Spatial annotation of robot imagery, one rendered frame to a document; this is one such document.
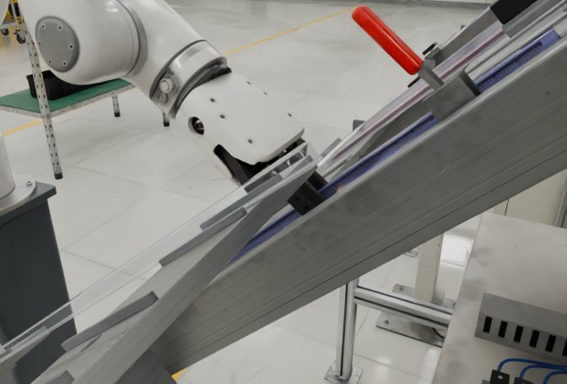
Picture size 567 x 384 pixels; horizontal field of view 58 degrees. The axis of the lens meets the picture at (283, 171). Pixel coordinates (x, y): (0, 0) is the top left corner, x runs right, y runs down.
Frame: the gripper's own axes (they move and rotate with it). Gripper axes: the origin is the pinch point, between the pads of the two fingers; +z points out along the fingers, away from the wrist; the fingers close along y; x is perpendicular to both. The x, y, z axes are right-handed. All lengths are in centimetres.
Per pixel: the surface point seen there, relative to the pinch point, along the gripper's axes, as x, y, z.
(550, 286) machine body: 8, 38, 38
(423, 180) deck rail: -14.4, -10.1, 4.6
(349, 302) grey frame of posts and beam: 59, 60, 25
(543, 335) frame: 5.4, 20.9, 34.9
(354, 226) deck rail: -7.8, -10.1, 3.8
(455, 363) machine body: 14.3, 14.6, 29.1
